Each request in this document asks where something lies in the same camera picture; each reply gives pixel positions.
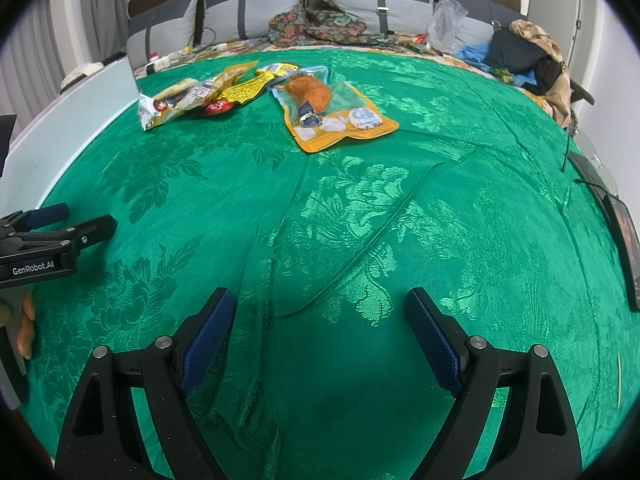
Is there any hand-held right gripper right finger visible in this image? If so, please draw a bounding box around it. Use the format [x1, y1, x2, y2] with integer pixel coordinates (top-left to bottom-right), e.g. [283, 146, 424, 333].
[405, 286, 583, 480]

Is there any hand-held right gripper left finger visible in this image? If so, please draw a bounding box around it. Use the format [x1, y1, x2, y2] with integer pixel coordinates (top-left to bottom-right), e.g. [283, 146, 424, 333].
[55, 286, 236, 480]

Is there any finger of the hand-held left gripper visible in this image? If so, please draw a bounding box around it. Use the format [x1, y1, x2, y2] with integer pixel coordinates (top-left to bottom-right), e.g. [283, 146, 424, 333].
[60, 213, 119, 252]
[0, 202, 71, 234]

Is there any white board panel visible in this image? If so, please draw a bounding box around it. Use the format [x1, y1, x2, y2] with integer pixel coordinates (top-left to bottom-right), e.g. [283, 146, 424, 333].
[0, 55, 140, 211]

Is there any white printed snack packet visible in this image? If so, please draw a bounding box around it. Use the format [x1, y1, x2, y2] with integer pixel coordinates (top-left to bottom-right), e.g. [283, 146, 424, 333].
[138, 91, 211, 132]

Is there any small red snack packet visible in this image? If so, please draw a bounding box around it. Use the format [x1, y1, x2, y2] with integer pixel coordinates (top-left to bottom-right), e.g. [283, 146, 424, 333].
[199, 99, 237, 117]

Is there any yellow black-print snack packet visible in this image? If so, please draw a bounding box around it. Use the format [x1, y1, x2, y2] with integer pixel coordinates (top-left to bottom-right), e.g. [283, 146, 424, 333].
[200, 61, 301, 107]

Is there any orange drumstick snack packet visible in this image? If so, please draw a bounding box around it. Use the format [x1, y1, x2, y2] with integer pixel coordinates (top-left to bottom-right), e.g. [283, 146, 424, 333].
[269, 65, 401, 154]

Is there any person's left hand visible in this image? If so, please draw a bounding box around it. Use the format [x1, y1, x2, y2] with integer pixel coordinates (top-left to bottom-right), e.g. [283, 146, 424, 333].
[15, 292, 37, 360]

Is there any white folded cloth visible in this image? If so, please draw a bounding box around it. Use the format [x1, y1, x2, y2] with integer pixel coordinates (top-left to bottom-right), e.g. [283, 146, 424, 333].
[61, 62, 104, 92]

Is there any green patterned blanket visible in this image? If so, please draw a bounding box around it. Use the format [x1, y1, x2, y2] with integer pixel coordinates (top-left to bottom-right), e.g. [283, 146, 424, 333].
[10, 49, 640, 477]

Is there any white bottle red cap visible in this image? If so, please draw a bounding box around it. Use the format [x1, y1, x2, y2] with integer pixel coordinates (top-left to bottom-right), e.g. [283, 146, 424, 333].
[145, 51, 174, 74]

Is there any white power strip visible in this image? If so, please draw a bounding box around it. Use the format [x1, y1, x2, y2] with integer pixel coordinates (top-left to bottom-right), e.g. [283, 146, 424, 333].
[172, 43, 227, 57]

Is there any grey cushion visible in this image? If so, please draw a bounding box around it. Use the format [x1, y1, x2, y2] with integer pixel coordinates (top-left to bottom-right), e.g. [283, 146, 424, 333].
[200, 0, 307, 44]
[317, 0, 436, 37]
[127, 0, 203, 69]
[440, 0, 521, 52]

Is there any black tablet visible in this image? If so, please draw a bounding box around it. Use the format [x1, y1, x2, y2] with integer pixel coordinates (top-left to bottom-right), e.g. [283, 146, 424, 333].
[602, 193, 640, 312]

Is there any grey curtain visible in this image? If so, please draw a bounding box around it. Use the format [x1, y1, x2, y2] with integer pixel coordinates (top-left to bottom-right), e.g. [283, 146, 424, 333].
[80, 0, 129, 57]

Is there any black flat device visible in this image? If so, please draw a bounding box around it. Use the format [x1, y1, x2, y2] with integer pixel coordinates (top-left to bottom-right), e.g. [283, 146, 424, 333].
[569, 152, 609, 197]

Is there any glass side table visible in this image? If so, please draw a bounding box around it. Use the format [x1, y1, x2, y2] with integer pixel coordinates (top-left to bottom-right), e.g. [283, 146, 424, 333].
[575, 127, 622, 197]

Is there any blue cloth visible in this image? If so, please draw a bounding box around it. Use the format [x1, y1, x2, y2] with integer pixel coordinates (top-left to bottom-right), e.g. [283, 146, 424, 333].
[457, 43, 539, 87]

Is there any dark handbag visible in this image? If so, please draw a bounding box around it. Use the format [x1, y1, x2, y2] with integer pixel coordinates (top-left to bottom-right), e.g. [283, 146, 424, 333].
[537, 57, 597, 107]

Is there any black bag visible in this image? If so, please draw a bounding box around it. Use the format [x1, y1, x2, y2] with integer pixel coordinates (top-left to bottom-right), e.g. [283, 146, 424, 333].
[487, 27, 549, 79]

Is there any dark floral cloth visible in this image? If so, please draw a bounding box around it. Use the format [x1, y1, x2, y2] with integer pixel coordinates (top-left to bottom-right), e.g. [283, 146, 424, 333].
[267, 0, 397, 49]

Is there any clear plastic bag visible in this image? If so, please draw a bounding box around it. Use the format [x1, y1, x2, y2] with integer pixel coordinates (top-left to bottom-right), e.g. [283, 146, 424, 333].
[427, 0, 471, 54]

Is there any pile of clothes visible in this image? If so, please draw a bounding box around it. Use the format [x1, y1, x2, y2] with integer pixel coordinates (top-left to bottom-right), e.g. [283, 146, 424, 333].
[510, 19, 574, 127]

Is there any white door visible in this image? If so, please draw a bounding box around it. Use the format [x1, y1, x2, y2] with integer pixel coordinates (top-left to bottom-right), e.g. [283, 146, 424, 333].
[529, 0, 601, 92]

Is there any thin black cable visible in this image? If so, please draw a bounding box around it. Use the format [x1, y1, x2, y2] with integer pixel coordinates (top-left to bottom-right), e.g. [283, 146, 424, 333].
[560, 124, 574, 174]

